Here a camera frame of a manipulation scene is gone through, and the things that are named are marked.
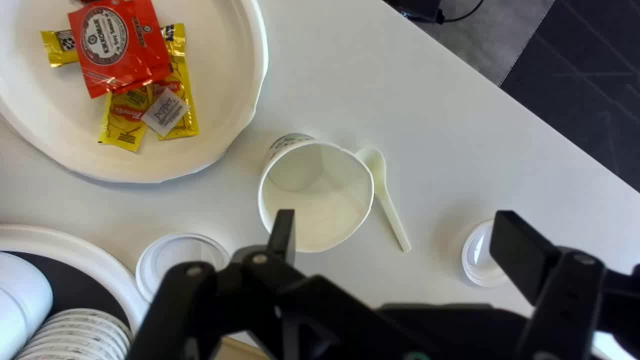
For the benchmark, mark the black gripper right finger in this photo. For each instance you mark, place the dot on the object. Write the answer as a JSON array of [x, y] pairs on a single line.
[[567, 293]]

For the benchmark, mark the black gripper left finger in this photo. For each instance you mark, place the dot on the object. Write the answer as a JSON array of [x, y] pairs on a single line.
[[201, 312]]

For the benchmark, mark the tall printed paper cup stack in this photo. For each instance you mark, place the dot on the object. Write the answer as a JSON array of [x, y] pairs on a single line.
[[76, 336]]

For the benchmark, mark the white plate under cup stacks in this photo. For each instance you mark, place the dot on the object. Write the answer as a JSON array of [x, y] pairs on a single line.
[[87, 256]]

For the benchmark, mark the short white cup stack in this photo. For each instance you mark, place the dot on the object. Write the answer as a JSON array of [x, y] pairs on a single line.
[[20, 301]]

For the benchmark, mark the white paper plate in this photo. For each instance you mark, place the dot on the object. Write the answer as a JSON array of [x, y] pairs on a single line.
[[221, 100]]

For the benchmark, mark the red sachet with round logo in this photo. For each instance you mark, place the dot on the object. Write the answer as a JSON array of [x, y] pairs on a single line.
[[116, 43]]

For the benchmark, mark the small yellow sachet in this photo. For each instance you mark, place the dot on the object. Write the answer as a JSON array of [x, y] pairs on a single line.
[[57, 48]]

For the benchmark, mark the white sauce cup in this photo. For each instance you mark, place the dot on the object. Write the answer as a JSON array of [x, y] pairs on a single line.
[[181, 256]]

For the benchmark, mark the white plastic cup lid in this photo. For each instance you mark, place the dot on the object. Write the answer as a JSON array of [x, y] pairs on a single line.
[[479, 256]]

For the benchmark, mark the white plastic spoon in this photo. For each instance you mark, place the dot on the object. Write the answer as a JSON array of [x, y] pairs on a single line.
[[391, 207]]

